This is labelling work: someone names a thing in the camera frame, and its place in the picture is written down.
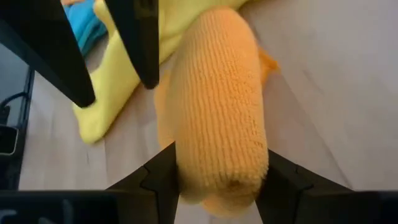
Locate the black aluminium table frame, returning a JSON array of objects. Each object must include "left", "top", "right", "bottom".
[{"left": 0, "top": 68, "right": 35, "bottom": 190}]

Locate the yellow microfiber towel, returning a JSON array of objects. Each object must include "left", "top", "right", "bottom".
[{"left": 72, "top": 0, "right": 249, "bottom": 144}]

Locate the blue microfiber towel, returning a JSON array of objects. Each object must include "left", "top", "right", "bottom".
[{"left": 62, "top": 0, "right": 108, "bottom": 57}]

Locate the orange microfiber towel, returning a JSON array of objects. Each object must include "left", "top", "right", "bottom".
[{"left": 154, "top": 6, "right": 279, "bottom": 218}]

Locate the black table-edge camera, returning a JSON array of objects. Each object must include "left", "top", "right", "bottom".
[{"left": 0, "top": 124, "right": 20, "bottom": 156}]

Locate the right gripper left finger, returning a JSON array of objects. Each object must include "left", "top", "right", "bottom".
[{"left": 107, "top": 141, "right": 180, "bottom": 224}]

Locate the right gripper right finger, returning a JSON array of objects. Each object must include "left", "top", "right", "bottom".
[{"left": 255, "top": 149, "right": 354, "bottom": 224}]

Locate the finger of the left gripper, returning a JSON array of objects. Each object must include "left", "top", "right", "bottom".
[
  {"left": 0, "top": 0, "right": 96, "bottom": 108},
  {"left": 104, "top": 0, "right": 160, "bottom": 90}
]

